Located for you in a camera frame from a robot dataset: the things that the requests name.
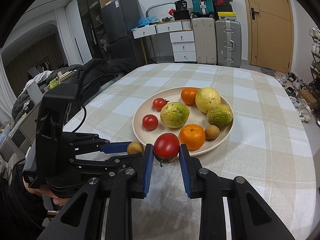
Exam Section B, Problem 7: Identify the brown longan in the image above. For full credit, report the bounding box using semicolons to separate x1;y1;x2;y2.
204;125;220;141
127;142;144;155

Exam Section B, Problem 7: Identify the black and yellow shoe box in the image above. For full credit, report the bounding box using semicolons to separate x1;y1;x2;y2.
217;12;237;22

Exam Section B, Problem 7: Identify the large orange mandarin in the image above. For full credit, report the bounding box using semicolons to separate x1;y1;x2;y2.
179;124;206;150

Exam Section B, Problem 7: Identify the beige round plate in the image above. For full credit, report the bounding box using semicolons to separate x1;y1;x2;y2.
132;87;235;157

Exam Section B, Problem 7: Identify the dark grey refrigerator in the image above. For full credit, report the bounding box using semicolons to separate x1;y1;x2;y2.
100;0;142;67

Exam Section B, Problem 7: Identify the small orange mandarin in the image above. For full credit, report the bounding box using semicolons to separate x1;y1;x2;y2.
181;87;199;105

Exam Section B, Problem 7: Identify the curved grey pipe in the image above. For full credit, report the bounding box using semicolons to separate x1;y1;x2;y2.
146;2;175;18

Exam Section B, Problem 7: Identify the red logo shoe box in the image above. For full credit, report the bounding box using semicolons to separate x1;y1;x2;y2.
212;0;232;13

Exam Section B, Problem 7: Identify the pile of grey clothes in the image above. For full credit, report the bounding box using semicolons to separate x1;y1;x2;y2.
11;70;54;120

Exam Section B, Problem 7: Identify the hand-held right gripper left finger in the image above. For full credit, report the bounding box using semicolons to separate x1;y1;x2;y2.
36;144;154;240

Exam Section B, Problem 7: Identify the yellow-green round fruit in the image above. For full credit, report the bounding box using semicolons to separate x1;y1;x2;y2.
160;102;190;128

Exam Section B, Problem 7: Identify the black jacket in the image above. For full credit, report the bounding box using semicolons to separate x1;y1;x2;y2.
59;58;137;105

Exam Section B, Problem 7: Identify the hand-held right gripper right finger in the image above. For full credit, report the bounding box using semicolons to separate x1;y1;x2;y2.
179;144;297;240

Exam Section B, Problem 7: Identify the person's left hand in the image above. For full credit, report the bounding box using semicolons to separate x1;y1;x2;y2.
23;179;67;207

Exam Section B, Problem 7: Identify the blue plastic bag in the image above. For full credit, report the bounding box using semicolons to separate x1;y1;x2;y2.
138;16;158;27

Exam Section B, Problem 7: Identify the black cable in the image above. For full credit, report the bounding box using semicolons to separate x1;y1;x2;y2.
62;100;88;133

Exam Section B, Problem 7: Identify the yellow round fruit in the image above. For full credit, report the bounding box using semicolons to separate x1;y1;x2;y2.
195;87;221;113

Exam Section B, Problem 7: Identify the silver suitcase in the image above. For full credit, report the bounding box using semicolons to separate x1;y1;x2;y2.
215;19;242;68

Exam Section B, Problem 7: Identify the person's left forearm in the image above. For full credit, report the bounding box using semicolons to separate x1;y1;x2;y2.
0;165;54;240

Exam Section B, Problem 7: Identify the black bag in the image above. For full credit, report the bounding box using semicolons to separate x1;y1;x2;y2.
173;0;190;20

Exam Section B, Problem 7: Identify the wooden shoe rack with shoes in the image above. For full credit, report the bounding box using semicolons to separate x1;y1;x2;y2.
309;27;320;55

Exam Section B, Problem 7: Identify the beige suitcase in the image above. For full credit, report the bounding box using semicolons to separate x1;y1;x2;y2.
191;17;217;65

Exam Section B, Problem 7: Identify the red tomato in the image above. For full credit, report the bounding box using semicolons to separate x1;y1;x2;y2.
152;98;169;111
153;133;180;167
142;114;159;130

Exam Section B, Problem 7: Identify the group of loose shoes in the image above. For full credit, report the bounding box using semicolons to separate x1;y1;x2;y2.
274;71;314;123

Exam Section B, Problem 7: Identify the white drawer desk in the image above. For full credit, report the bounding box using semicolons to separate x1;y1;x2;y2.
132;20;198;63

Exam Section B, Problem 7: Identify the tall open shelf cabinet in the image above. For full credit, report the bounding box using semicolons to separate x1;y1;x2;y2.
76;0;115;60

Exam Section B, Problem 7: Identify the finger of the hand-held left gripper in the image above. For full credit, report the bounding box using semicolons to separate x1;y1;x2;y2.
70;152;143;178
67;133;131;157

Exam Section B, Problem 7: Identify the wooden door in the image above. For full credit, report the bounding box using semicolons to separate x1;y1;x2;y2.
241;0;294;73

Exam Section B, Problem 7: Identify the wrinkled green round fruit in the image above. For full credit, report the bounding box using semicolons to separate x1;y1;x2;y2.
206;103;233;130

